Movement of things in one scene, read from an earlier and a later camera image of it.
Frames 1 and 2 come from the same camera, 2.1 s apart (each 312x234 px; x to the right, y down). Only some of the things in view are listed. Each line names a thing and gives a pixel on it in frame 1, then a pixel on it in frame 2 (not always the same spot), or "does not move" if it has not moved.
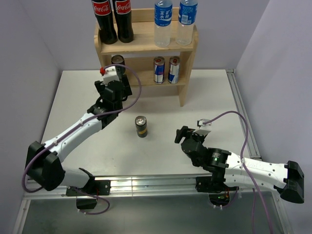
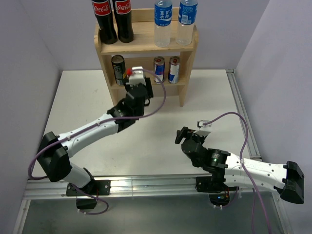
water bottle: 187,17 does not move
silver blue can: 174,69 does not move
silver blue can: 159,69 does not move
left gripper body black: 126,86 to 148,87
